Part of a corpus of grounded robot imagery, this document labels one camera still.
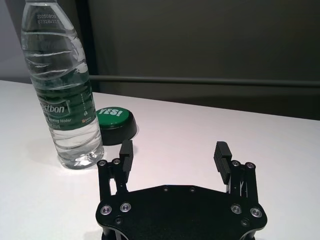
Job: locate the green YES button black base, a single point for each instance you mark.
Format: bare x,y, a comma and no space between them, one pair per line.
117,125

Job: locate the clear water bottle green label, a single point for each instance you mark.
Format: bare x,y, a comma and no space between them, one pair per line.
65,100

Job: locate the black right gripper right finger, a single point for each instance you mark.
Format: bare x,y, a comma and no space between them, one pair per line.
222,162

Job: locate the grey horizontal rail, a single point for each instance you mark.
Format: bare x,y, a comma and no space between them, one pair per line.
200,80

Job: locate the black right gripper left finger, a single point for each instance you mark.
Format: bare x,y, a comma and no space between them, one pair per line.
126,162

